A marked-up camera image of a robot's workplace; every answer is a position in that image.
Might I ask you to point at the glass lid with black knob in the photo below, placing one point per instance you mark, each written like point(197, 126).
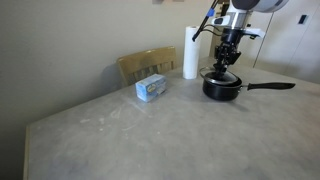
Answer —
point(230, 79)

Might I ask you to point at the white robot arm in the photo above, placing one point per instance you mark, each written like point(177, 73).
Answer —
point(260, 5)

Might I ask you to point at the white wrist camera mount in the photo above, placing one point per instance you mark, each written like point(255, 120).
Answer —
point(255, 32)

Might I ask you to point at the light blue cardboard box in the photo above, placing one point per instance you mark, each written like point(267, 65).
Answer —
point(150, 88)

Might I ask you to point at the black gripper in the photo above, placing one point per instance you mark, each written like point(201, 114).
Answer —
point(230, 37)

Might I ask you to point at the wooden chair with slatted back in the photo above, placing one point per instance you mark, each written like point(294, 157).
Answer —
point(146, 61)

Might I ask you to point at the white paper towel roll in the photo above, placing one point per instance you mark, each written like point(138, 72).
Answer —
point(190, 56)

